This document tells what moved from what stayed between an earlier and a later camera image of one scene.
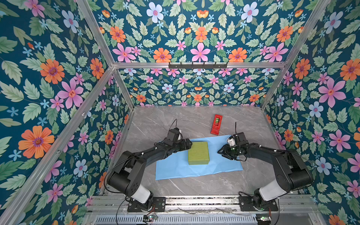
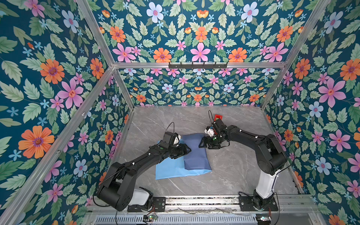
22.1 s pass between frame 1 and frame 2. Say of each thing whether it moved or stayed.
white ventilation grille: stayed
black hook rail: stayed
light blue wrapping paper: moved
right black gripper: moved
